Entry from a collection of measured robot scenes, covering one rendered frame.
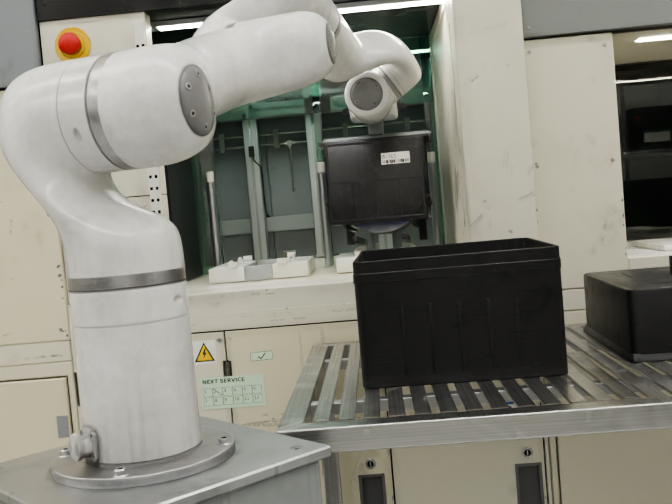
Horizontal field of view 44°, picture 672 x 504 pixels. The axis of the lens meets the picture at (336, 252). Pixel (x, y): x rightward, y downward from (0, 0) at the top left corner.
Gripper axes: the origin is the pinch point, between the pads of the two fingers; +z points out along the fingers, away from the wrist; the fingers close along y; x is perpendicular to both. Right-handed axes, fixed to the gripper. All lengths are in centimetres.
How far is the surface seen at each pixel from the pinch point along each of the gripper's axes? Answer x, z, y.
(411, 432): -46, -95, 5
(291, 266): -32.2, -14.6, -19.4
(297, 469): -47, -105, -6
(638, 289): -35, -71, 37
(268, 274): -33.5, -14.9, -24.4
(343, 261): -32.0, -13.8, -8.5
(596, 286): -36, -53, 35
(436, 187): -17.7, 13.2, 12.5
